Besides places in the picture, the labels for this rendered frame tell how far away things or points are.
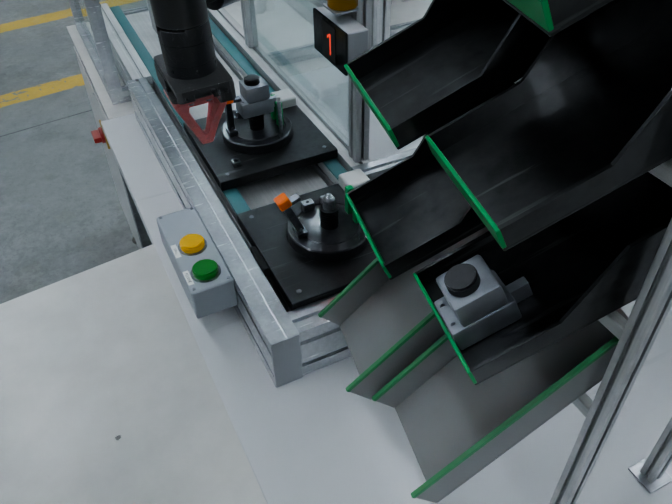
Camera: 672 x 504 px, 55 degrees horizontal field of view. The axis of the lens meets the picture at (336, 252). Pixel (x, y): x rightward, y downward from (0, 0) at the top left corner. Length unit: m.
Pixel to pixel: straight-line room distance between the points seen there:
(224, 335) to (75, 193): 2.02
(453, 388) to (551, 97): 0.35
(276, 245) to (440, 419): 0.43
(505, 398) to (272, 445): 0.36
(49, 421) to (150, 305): 0.25
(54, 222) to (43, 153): 0.56
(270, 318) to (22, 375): 0.40
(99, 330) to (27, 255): 1.65
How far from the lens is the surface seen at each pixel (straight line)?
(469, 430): 0.74
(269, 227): 1.08
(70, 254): 2.70
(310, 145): 1.28
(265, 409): 0.97
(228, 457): 0.94
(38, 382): 1.10
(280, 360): 0.95
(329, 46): 1.12
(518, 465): 0.95
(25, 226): 2.91
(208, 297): 1.02
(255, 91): 1.25
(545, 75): 0.58
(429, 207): 0.72
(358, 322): 0.87
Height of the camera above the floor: 1.66
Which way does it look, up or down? 42 degrees down
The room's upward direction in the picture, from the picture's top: 1 degrees counter-clockwise
